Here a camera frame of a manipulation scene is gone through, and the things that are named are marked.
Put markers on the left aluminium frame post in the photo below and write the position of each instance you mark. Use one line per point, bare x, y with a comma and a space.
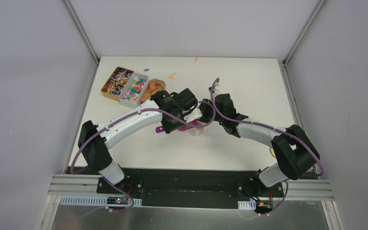
81, 30

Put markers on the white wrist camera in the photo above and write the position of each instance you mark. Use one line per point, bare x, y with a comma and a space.
214, 89
194, 115

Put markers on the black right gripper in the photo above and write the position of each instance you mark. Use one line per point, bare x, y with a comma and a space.
203, 107

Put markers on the gold jar lid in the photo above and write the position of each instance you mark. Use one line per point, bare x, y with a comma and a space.
271, 150

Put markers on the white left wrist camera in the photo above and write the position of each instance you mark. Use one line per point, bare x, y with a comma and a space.
194, 115

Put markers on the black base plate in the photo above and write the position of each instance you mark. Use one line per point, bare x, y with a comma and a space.
194, 188

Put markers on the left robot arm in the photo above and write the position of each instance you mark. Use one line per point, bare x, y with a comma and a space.
172, 110

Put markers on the aluminium frame post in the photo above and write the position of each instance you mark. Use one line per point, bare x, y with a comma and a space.
304, 31
81, 30

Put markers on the pink gummy candy box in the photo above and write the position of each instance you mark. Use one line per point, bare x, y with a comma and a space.
153, 86

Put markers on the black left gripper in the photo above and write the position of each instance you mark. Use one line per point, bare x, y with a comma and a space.
178, 126

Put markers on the magenta plastic scoop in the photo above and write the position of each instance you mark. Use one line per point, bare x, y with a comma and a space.
160, 129

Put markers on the left white cable duct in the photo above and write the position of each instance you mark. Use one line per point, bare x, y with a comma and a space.
99, 201

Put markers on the white cable duct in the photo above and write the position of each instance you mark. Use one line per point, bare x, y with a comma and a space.
99, 201
247, 205

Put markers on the right aluminium frame post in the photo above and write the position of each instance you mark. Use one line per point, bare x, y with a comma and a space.
304, 31

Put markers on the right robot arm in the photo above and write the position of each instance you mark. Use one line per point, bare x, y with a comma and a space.
294, 152

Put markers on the spilled orange green gummy candy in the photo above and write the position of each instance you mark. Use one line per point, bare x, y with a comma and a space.
171, 76

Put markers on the clear plastic jar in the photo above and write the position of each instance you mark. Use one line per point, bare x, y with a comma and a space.
195, 131

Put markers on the yellow lollipop box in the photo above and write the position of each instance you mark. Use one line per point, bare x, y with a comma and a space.
116, 83

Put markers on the right white cable duct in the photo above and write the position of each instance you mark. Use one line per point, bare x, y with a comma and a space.
247, 205

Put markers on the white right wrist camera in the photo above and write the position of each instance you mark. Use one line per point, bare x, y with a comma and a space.
214, 89

